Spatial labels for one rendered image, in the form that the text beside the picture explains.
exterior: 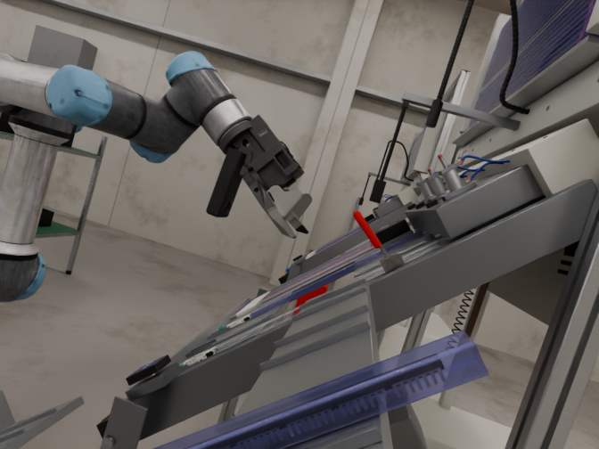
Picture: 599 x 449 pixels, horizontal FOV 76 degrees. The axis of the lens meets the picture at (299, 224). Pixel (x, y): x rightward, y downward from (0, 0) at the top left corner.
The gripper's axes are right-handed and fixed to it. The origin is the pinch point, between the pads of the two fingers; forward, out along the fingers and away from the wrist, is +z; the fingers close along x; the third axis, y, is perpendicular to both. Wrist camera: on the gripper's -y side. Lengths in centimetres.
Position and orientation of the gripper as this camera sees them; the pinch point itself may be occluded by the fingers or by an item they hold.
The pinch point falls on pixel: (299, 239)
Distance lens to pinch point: 62.4
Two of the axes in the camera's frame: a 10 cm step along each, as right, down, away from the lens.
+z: 6.0, 8.0, -0.7
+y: 7.9, -6.0, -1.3
